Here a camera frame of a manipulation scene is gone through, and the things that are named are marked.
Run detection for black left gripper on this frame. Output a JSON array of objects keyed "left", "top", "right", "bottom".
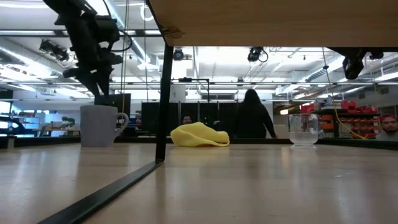
[{"left": 55, "top": 14, "right": 124, "bottom": 106}]

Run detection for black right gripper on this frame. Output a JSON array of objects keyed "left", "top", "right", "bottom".
[{"left": 328, "top": 46, "right": 369, "bottom": 80}]

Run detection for grey ceramic mug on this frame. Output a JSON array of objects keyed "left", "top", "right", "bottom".
[{"left": 80, "top": 105, "right": 130, "bottom": 148}]

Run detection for clear glass cup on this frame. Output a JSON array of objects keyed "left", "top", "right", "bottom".
[{"left": 287, "top": 113, "right": 320, "bottom": 149}]

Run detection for wooden shelf board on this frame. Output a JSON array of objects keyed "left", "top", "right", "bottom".
[{"left": 148, "top": 0, "right": 398, "bottom": 48}]

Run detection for green potted plant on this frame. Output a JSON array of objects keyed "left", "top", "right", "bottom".
[{"left": 60, "top": 116, "right": 76, "bottom": 129}]

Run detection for rack with red bins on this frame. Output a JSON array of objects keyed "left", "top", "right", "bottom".
[{"left": 296, "top": 100, "right": 381, "bottom": 140}]

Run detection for black round ceiling spotlight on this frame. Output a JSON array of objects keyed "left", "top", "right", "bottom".
[{"left": 172, "top": 48, "right": 185, "bottom": 62}]

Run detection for black curved tube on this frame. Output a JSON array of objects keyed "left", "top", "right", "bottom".
[{"left": 0, "top": 115, "right": 26, "bottom": 136}]

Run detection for beige cabinet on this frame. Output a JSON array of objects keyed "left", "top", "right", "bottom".
[{"left": 272, "top": 124, "right": 292, "bottom": 139}]

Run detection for yellow cloth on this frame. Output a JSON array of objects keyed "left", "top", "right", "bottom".
[{"left": 170, "top": 121, "right": 231, "bottom": 148}]

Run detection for black partition panels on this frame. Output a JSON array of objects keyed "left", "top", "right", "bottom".
[{"left": 141, "top": 101, "right": 258, "bottom": 139}]

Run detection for yellow hanging cable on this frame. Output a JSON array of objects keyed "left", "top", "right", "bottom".
[{"left": 321, "top": 46, "right": 368, "bottom": 140}]

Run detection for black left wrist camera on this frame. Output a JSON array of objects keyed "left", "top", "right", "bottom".
[{"left": 95, "top": 15, "right": 121, "bottom": 44}]

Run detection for black ceiling camera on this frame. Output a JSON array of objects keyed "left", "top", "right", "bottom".
[
  {"left": 247, "top": 46, "right": 269, "bottom": 63},
  {"left": 39, "top": 39, "right": 70, "bottom": 62}
]

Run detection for black metal shelf frame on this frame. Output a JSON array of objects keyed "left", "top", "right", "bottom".
[{"left": 37, "top": 43, "right": 174, "bottom": 224}]

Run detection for black table edge rail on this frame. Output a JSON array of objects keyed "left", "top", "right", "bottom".
[{"left": 0, "top": 135, "right": 398, "bottom": 151}]

